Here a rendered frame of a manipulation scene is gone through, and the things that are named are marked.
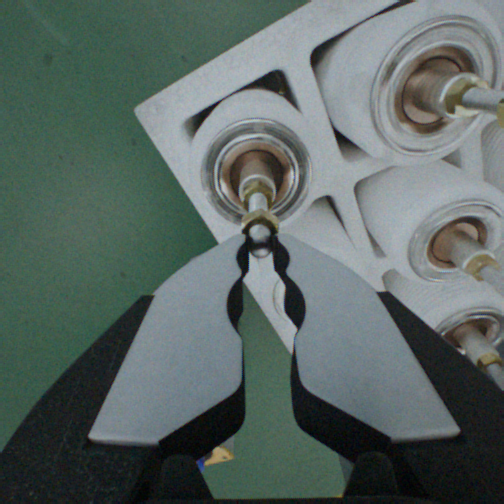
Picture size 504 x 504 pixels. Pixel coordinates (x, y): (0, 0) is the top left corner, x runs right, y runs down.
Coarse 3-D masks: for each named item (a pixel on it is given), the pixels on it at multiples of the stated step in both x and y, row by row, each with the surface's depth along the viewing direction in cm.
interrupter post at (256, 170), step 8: (248, 168) 19; (256, 168) 18; (264, 168) 19; (240, 176) 19; (248, 176) 17; (256, 176) 17; (264, 176) 17; (272, 176) 19; (240, 184) 18; (248, 184) 17; (272, 184) 17; (240, 192) 18
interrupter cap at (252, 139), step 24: (240, 120) 18; (264, 120) 18; (216, 144) 19; (240, 144) 19; (264, 144) 19; (288, 144) 19; (216, 168) 20; (240, 168) 20; (288, 168) 20; (216, 192) 20; (288, 192) 20; (240, 216) 21; (288, 216) 21
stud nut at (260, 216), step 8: (248, 216) 13; (256, 216) 13; (264, 216) 13; (272, 216) 14; (248, 224) 13; (256, 224) 13; (264, 224) 13; (272, 224) 13; (248, 232) 13; (272, 232) 13
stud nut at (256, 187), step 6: (258, 180) 17; (246, 186) 17; (252, 186) 16; (258, 186) 16; (264, 186) 16; (246, 192) 16; (252, 192) 16; (258, 192) 16; (264, 192) 16; (270, 192) 16; (246, 198) 16; (270, 198) 16; (246, 204) 17; (270, 204) 17; (246, 210) 17; (270, 210) 17
